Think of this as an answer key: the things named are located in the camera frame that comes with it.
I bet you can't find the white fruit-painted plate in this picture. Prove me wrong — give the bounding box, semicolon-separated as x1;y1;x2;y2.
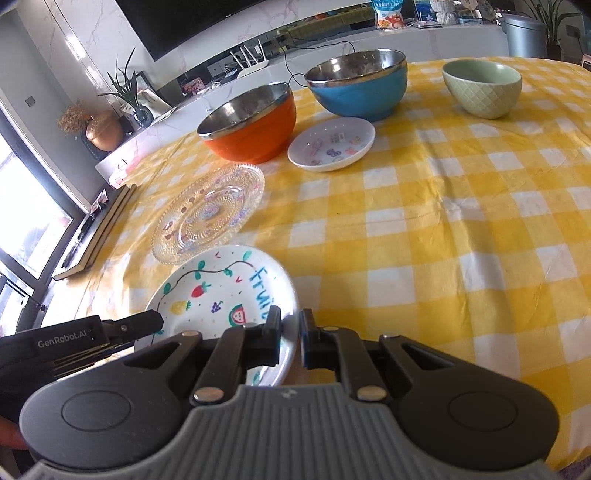
134;245;300;386

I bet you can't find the white sticker-printed dish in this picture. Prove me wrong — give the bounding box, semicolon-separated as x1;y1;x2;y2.
287;117;376;173

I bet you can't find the black wall television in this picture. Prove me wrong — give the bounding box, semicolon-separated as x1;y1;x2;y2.
116;0;259;61

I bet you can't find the white marble tv console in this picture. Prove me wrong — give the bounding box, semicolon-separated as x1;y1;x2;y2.
94;22;509;189

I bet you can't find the blue snack bag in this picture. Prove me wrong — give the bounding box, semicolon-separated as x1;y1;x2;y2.
372;0;405;30

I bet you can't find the copper round vase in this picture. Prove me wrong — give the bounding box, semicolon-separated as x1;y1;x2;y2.
85;111;124;152

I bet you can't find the grey metal trash bin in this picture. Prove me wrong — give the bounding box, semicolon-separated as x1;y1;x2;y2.
500;14;547;58

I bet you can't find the green ceramic bowl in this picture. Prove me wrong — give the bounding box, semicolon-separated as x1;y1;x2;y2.
442;58;523;119

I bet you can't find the white wifi router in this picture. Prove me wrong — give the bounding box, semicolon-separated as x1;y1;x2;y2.
230;39;269;79

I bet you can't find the black power cable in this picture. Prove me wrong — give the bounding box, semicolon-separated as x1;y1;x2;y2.
280;39;358;89

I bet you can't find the green plant in glass vase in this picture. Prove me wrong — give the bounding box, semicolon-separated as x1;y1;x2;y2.
100;50;154;128

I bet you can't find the orange steel-lined bowl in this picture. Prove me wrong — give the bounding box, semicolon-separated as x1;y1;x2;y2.
197;82;297;164

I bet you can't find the blue steel-lined bowl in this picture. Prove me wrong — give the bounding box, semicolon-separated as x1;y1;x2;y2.
304;48;408;122

